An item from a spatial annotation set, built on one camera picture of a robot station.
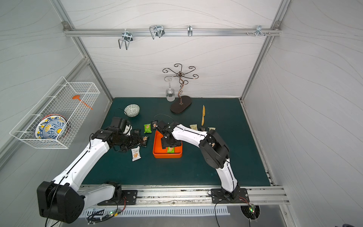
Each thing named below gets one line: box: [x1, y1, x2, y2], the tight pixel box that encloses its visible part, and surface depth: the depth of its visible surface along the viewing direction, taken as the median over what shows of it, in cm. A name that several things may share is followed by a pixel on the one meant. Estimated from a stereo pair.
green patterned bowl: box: [123, 103, 141, 118], surface depth 113 cm
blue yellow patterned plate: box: [34, 113, 70, 140], surface depth 62 cm
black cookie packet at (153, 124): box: [151, 119, 158, 131], surface depth 104 cm
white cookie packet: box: [130, 145, 142, 162], surface depth 90 cm
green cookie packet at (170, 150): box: [167, 146, 175, 154], surface depth 90 cm
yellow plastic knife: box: [201, 104, 206, 127], surface depth 113 cm
